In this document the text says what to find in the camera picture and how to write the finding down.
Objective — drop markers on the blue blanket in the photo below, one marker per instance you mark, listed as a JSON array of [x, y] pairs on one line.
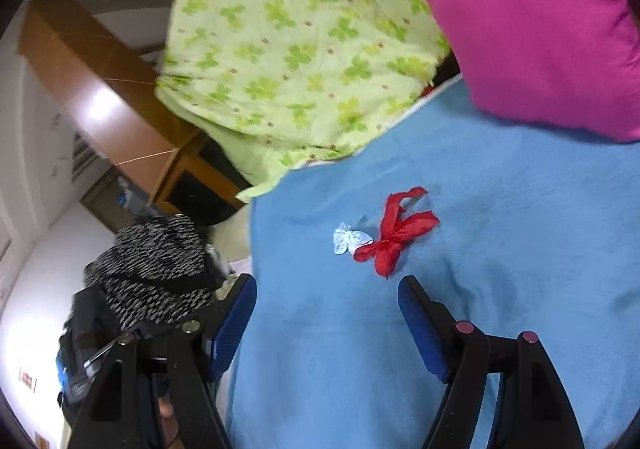
[[538, 230]]

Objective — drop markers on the wooden headboard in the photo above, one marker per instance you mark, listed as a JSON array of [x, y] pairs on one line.
[[108, 93]]

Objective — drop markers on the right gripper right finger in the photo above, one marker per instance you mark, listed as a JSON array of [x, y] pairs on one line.
[[532, 409]]

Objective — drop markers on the black white spotted garment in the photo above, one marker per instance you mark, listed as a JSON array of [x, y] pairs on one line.
[[157, 271]]

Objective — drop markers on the pale pink bed sheet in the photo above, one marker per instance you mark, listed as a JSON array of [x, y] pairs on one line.
[[231, 241]]

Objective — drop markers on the red ribbon plastic strip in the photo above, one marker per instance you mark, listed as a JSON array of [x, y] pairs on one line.
[[397, 232]]

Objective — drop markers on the magenta pillow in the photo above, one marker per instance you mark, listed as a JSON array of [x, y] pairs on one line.
[[568, 63]]

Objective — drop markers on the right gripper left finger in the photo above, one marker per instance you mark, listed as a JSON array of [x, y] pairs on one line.
[[122, 409]]

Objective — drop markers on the white crumpled tissue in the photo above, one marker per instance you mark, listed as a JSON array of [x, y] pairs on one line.
[[348, 240]]

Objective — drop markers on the green clover quilt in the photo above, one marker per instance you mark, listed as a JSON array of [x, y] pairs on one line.
[[280, 84]]

